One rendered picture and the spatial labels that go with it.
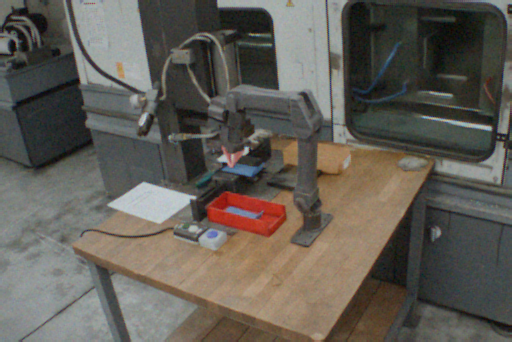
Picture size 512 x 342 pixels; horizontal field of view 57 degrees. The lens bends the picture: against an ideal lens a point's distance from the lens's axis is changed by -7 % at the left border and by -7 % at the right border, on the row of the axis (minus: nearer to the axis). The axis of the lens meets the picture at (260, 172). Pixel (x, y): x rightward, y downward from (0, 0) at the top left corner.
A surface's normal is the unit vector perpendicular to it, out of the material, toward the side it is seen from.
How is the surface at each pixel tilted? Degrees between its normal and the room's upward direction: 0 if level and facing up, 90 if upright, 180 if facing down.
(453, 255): 90
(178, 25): 90
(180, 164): 90
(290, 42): 90
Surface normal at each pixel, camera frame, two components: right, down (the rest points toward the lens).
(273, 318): -0.09, -0.89
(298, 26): -0.57, 0.42
